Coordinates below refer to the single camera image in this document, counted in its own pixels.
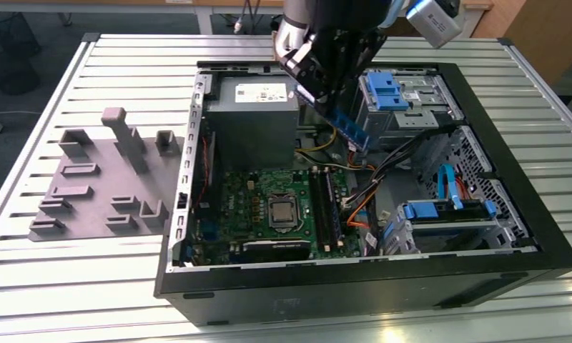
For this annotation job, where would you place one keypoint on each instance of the silver CPU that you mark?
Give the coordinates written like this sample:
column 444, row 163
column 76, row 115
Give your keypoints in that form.
column 282, row 212

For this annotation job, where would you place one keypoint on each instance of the wooden cabinet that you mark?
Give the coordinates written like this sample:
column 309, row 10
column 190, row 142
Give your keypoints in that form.
column 548, row 32

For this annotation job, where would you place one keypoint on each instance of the black PC case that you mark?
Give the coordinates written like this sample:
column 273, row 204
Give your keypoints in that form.
column 315, row 286

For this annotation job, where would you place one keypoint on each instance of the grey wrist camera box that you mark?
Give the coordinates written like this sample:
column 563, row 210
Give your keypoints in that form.
column 433, row 25

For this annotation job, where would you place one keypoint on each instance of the hard disk in blue carrier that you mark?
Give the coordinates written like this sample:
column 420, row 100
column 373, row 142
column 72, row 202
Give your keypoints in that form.
column 421, row 212

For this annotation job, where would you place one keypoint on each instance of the green motherboard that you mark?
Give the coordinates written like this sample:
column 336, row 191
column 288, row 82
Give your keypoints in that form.
column 285, row 178

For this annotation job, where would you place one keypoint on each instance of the grey parts rack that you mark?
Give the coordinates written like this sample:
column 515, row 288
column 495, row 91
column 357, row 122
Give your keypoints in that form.
column 100, row 171

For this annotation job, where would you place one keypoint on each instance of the CPU socket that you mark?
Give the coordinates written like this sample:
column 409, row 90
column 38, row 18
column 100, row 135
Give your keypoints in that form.
column 281, row 196

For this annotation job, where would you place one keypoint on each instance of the blue plastic drive bracket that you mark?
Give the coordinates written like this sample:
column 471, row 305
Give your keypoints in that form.
column 383, row 89

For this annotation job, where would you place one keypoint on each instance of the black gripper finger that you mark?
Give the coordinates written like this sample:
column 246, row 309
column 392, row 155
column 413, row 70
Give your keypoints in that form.
column 305, row 75

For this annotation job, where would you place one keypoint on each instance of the black RAM slot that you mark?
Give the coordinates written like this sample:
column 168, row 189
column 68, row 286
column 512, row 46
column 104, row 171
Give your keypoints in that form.
column 317, row 211
column 327, row 211

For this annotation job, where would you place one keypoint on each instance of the grey metal drive cage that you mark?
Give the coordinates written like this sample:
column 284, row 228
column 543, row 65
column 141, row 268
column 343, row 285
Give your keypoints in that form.
column 419, row 118

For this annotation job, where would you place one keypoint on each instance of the black graphics card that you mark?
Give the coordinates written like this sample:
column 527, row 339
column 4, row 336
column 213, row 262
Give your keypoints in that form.
column 276, row 250

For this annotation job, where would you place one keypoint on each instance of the grey metal disk bay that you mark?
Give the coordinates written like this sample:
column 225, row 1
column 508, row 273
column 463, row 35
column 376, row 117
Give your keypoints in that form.
column 500, row 236

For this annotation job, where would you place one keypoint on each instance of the grey power supply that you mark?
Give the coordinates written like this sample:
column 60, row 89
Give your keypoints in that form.
column 252, row 135

